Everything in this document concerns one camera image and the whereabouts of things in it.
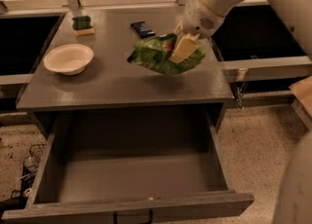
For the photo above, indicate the grey cabinet with top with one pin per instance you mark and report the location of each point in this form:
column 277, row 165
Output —
column 110, row 81

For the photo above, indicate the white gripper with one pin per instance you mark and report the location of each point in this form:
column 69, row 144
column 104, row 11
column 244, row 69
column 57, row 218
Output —
column 199, row 19

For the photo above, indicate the open grey top drawer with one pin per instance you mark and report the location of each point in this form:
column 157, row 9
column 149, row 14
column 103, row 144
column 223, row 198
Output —
column 96, row 164

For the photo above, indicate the green rice chip bag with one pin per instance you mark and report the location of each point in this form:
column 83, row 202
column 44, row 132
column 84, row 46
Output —
column 154, row 55

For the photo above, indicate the green yellow sponge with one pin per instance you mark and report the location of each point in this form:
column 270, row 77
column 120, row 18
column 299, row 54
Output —
column 82, row 26

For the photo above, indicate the black drawer handle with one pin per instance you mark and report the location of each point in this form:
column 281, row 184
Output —
column 141, row 217

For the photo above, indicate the white paper bowl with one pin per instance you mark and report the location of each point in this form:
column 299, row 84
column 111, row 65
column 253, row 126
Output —
column 69, row 59

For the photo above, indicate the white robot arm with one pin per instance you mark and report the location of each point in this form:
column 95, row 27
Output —
column 294, row 204

